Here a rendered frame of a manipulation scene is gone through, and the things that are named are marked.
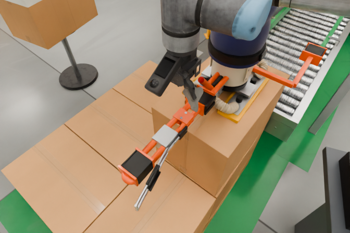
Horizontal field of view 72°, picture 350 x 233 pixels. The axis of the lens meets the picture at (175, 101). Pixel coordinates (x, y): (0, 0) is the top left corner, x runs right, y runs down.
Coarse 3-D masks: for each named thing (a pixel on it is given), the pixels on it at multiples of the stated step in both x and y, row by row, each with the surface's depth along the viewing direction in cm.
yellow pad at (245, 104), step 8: (248, 80) 115; (256, 80) 112; (264, 80) 116; (256, 88) 112; (232, 96) 109; (240, 96) 105; (256, 96) 110; (240, 104) 106; (248, 104) 106; (240, 112) 103; (232, 120) 102
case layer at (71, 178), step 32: (128, 96) 167; (64, 128) 149; (96, 128) 149; (128, 128) 149; (32, 160) 135; (64, 160) 135; (96, 160) 135; (32, 192) 123; (64, 192) 123; (96, 192) 123; (128, 192) 123; (160, 192) 123; (192, 192) 123; (224, 192) 146; (64, 224) 113; (96, 224) 113; (128, 224) 113; (160, 224) 113; (192, 224) 113
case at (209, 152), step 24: (168, 96) 112; (264, 96) 112; (168, 120) 105; (216, 120) 103; (240, 120) 103; (264, 120) 129; (192, 144) 104; (216, 144) 95; (240, 144) 99; (192, 168) 119; (216, 168) 102; (216, 192) 118
